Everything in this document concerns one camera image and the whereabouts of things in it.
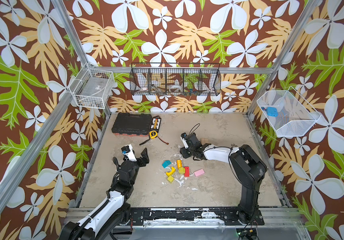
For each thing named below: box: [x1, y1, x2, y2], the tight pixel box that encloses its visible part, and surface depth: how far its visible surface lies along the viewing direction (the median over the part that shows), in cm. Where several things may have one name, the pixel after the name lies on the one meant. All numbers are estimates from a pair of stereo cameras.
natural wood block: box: [200, 138, 210, 146], surface depth 106 cm
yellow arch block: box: [166, 166, 176, 177], surface depth 90 cm
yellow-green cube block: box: [178, 167, 186, 174], surface depth 90 cm
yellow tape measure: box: [149, 130, 159, 140], surface depth 107 cm
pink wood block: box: [193, 168, 206, 177], surface depth 90 cm
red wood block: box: [184, 166, 190, 177], surface depth 90 cm
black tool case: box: [111, 112, 153, 137], surface depth 110 cm
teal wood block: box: [161, 160, 172, 169], surface depth 94 cm
